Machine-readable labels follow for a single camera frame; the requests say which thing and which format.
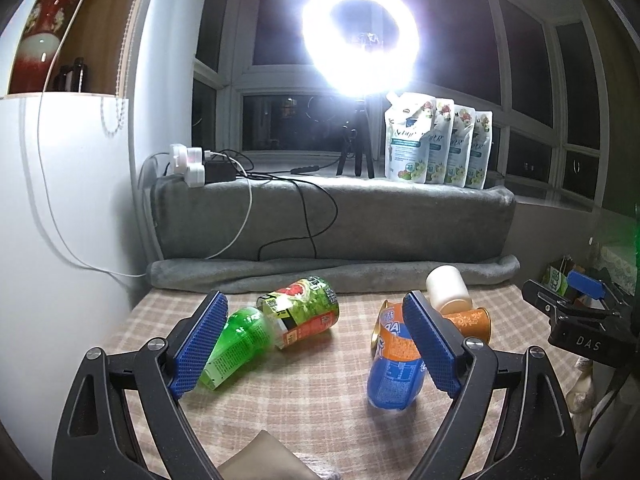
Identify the grey blanket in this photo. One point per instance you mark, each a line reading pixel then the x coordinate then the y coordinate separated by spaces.
pixel 350 230

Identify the dark glass bottle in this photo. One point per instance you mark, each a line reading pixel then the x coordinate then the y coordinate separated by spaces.
pixel 75 76

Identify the green and red can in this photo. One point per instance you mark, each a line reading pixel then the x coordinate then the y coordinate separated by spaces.
pixel 305 310

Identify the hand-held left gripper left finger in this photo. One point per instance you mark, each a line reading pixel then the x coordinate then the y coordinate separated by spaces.
pixel 200 347

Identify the red and white vase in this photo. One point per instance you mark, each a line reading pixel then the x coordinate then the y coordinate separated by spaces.
pixel 42 40

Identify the black tripod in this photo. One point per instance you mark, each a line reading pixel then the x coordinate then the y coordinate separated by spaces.
pixel 356 145

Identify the green carton box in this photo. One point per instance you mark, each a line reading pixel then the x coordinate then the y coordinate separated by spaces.
pixel 556 280

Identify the white cup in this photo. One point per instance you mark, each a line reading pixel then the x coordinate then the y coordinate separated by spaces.
pixel 447 287

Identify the orange patterned cup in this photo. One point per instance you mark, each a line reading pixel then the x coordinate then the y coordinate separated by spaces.
pixel 470 324

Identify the white power strip with plugs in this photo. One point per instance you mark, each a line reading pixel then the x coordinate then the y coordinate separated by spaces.
pixel 187 162

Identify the black power adapter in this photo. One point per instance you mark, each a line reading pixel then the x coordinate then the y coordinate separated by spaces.
pixel 220 170

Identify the checked tablecloth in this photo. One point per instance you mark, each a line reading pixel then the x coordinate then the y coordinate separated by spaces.
pixel 310 395

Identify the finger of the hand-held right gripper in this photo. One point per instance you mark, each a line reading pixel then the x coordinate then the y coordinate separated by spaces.
pixel 585 284
pixel 547 302

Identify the wooden wall shelf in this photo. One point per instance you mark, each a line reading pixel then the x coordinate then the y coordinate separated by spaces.
pixel 100 25

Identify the white window frame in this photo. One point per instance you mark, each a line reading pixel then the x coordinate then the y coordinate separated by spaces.
pixel 240 80

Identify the brown paper sheet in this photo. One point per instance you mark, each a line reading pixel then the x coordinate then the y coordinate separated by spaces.
pixel 265 455

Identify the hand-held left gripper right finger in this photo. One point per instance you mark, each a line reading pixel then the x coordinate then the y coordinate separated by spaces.
pixel 431 352

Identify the white detergent refill pouch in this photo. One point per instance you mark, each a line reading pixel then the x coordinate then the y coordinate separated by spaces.
pixel 479 152
pixel 442 145
pixel 459 150
pixel 407 140

